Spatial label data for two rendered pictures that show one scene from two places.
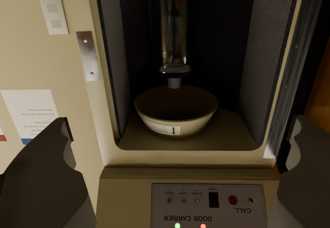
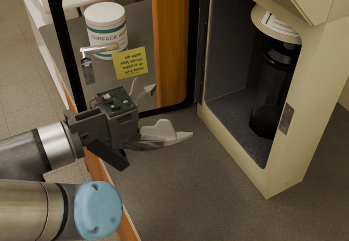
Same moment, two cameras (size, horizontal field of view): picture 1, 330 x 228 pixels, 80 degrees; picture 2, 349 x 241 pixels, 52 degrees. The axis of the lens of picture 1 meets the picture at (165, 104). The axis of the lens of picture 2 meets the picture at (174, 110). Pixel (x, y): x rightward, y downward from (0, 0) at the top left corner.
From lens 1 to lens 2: 0.70 m
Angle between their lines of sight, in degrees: 93
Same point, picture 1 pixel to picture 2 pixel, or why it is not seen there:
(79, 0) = (277, 143)
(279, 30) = (214, 53)
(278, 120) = not seen: outside the picture
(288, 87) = (204, 22)
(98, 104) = (296, 88)
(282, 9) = (214, 62)
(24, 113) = not seen: outside the picture
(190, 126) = (257, 15)
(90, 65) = (287, 115)
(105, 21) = not seen: hidden behind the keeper
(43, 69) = not seen: outside the picture
